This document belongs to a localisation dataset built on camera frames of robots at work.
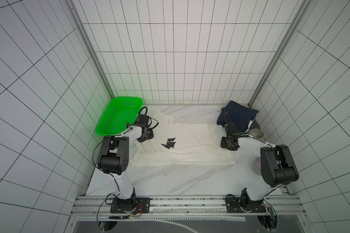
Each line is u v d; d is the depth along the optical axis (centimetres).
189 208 73
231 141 70
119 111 116
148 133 86
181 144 98
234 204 73
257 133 98
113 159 49
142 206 72
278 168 47
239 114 104
